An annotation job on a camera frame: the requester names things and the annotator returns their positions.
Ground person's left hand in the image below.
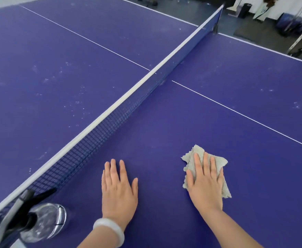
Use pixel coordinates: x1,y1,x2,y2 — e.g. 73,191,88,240
101,159,139,231

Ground person's right hand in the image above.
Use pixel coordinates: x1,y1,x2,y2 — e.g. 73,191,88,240
186,152,224,214

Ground grey cleaning cloth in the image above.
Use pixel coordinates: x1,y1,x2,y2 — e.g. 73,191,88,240
181,144,232,199

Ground person's right forearm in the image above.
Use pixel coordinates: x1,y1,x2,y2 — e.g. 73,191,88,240
200,208,264,248

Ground person's left forearm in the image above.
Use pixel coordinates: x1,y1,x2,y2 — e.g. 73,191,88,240
77,226,120,248

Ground blue table tennis table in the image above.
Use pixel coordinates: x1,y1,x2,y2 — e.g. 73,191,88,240
0,0,302,248

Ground dark table tennis net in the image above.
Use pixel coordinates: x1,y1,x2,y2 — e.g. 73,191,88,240
0,4,224,248

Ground dark floor mat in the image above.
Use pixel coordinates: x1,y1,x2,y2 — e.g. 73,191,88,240
233,18,302,65

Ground white broom and dustpan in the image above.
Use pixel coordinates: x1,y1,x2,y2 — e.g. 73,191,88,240
226,0,243,18

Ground black trash bin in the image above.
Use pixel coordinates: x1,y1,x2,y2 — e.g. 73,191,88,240
238,3,253,19

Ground blue rolled exercise mat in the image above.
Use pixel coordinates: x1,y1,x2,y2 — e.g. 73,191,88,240
275,12,302,37

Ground white jade bracelet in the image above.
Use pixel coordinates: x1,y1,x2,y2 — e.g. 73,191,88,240
93,218,125,248

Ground black net post clamp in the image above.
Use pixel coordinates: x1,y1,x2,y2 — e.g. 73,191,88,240
212,4,225,34

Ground black cable gym machine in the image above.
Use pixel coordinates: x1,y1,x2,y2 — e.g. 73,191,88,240
286,0,302,59

